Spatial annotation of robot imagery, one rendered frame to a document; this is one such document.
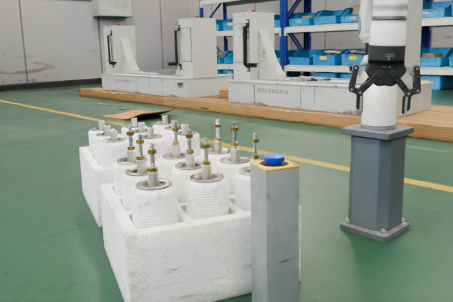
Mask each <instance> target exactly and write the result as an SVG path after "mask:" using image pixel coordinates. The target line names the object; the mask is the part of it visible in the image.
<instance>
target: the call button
mask: <svg viewBox="0 0 453 302"><path fill-rule="evenodd" d="M264 161H266V164H270V165H278V164H282V162H283V161H284V155H283V154H277V153H271V154H265V155H264Z"/></svg>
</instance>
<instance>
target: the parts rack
mask: <svg viewBox="0 0 453 302"><path fill-rule="evenodd" d="M268 1H279V0H199V6H200V18H203V17H204V8H203V5H207V4H213V3H220V4H219V5H218V7H217V8H216V9H215V10H214V11H213V13H212V14H211V15H210V17H209V18H211V17H212V16H213V15H214V13H215V12H216V10H217V9H218V8H219V7H220V5H221V4H222V3H223V19H224V20H227V6H233V5H244V4H250V3H261V2H268ZM423 1H424V2H431V3H432V2H433V0H423ZM297 2H298V3H297ZM300 2H301V0H296V1H295V3H294V4H293V6H292V7H291V9H290V10H289V12H288V0H280V27H279V28H274V35H276V34H279V35H280V66H281V68H282V70H283V72H284V73H285V74H286V76H287V77H288V71H303V76H306V77H310V76H311V71H318V72H345V73H351V71H349V69H350V68H349V67H350V66H342V65H291V64H288V63H289V62H290V61H288V35H289V36H290V38H291V39H292V41H293V42H294V43H295V45H296V46H297V48H298V49H299V50H307V49H311V33H319V32H348V31H358V24H359V23H347V24H326V25H314V26H293V27H289V26H288V24H289V22H288V19H289V18H290V16H291V15H292V13H293V12H294V11H295V9H296V8H297V6H298V4H299V3H300ZM292 9H293V10H292ZM304 13H311V0H304ZM449 26H453V17H446V18H425V19H422V25H421V48H430V40H431V28H435V27H449ZM294 34H304V39H303V47H302V46H301V44H300V43H299V41H298V40H297V38H296V37H295V35H294ZM291 35H292V36H291ZM216 36H223V37H224V50H225V51H227V50H228V37H233V30H226V31H216ZM294 39H295V40H294ZM295 41H296V42H295ZM298 45H299V46H298ZM299 47H300V48H301V49H300V48H299ZM217 69H234V64H217ZM420 74H422V75H448V76H453V67H450V66H447V67H420Z"/></svg>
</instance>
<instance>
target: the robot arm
mask: <svg viewBox="0 0 453 302"><path fill-rule="evenodd" d="M408 4H409V0H361V5H360V11H359V24H358V33H359V38H360V39H361V40H362V41H363V42H365V43H369V49H368V55H366V56H364V58H363V66H361V65H357V64H354V65H353V67H352V71H351V77H350V81H349V91H350V92H352V93H355V94H356V108H357V110H359V112H360V113H361V128H363V129H370V130H391V129H395V128H396V111H397V85H398V87H399V88H400V89H401V90H402V91H403V92H404V96H403V98H402V114H406V112H407V111H409V110H410V107H411V96H412V95H415V94H419V93H420V92H421V74H420V67H419V66H418V65H413V66H410V67H405V64H404V59H405V51H406V36H407V26H406V20H407V12H408ZM406 71H407V72H408V73H409V75H410V76H412V77H413V88H411V89H408V87H407V86H406V84H405V83H404V82H403V81H402V80H401V77H402V76H403V75H404V74H405V73H406ZM361 72H363V83H362V84H361V86H360V87H359V88H356V87H355V85H356V81H357V76H359V75H361Z"/></svg>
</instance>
